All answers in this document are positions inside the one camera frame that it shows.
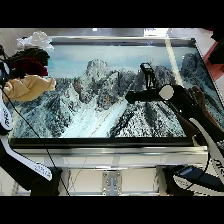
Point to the pale yellow garment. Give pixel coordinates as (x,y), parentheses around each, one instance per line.
(28,87)

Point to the dark red garment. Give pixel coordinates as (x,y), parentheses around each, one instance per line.
(31,68)

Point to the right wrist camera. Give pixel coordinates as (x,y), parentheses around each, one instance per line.
(147,71)

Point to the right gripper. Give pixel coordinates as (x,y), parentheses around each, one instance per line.
(146,95)

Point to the white garment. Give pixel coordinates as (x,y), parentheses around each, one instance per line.
(36,40)

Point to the black garment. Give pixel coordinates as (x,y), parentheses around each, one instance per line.
(28,55)

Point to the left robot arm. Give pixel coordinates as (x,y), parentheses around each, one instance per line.
(20,163)

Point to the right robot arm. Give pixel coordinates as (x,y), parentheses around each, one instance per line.
(186,100)

